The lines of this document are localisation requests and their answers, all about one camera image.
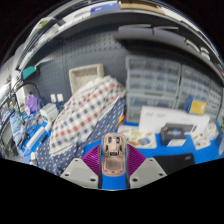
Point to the teal plastic holder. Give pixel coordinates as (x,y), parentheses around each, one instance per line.
(28,72)

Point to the long white cardboard box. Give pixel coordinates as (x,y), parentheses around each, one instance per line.
(150,116)

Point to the yellow and blue box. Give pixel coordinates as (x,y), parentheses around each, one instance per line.
(196,106)

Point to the purple bag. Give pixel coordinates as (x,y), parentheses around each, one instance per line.
(32,103)

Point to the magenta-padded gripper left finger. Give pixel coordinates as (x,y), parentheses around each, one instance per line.
(81,170)

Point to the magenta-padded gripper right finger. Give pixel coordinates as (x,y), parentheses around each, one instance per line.
(145,170)

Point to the small black box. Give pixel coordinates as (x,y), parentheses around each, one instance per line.
(176,131)

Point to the white box-shaped device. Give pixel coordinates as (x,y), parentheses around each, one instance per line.
(49,112)

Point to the white wall socket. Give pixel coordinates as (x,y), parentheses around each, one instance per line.
(60,97)
(53,98)

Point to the translucent pink computer mouse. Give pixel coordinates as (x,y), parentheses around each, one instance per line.
(113,163)

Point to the black mouse pad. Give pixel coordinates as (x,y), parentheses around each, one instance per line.
(173,163)

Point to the white woven basket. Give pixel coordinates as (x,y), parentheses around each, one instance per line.
(85,75)

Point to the long white bar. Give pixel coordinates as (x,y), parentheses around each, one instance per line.
(35,138)

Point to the grey wall shelf unit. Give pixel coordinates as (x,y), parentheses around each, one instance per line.
(150,33)

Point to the red blue checked cloth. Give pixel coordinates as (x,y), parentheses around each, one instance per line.
(83,113)

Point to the navy polka dot cloth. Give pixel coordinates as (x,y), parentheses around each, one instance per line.
(106,123)

